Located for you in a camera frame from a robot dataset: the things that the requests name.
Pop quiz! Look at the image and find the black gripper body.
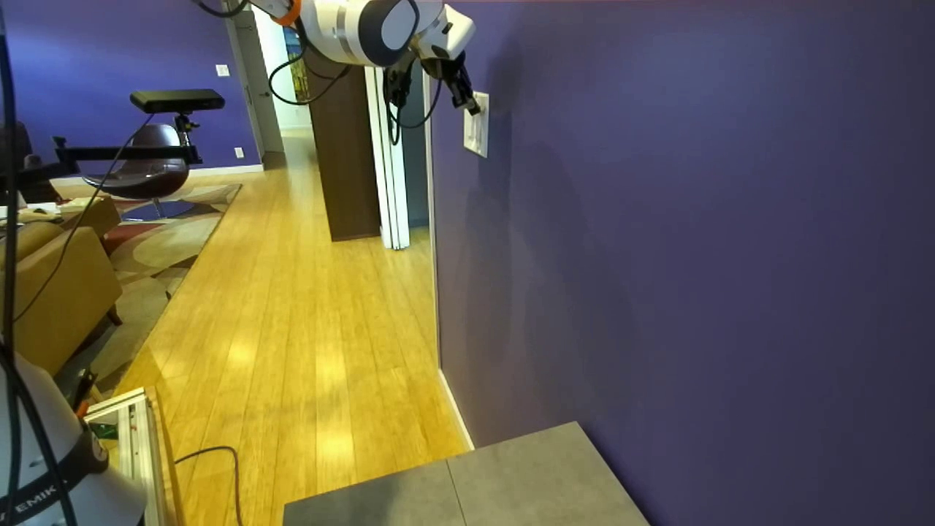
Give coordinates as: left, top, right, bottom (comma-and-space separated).
416, 3, 481, 66

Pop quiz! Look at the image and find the dark brown wooden cabinet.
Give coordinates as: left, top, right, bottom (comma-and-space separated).
302, 42, 383, 245

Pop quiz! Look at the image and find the white baseboard strip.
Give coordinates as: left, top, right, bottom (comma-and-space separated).
437, 364, 481, 453

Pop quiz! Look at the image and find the patterned floor rug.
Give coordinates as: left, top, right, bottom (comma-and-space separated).
55, 178, 247, 389

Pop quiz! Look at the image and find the black horizontal stand bar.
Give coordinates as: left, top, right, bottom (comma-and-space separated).
53, 132, 204, 168

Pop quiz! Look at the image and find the cardboard box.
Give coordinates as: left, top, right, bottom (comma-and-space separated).
0, 219, 127, 380

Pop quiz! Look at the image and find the white box with green parts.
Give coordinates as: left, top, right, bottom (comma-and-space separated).
79, 384, 180, 526

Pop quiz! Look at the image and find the white door frame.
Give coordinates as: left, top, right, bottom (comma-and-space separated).
364, 60, 438, 254

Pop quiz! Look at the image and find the orange wrist mount piece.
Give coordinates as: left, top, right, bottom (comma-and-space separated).
270, 0, 304, 28

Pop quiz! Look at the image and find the black camera on stand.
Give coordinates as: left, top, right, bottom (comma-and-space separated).
130, 88, 229, 115

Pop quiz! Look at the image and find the thin black camera cable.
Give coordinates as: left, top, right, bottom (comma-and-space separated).
9, 107, 161, 330

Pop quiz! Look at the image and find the thin black floor cable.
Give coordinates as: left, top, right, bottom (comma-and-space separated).
169, 443, 248, 526

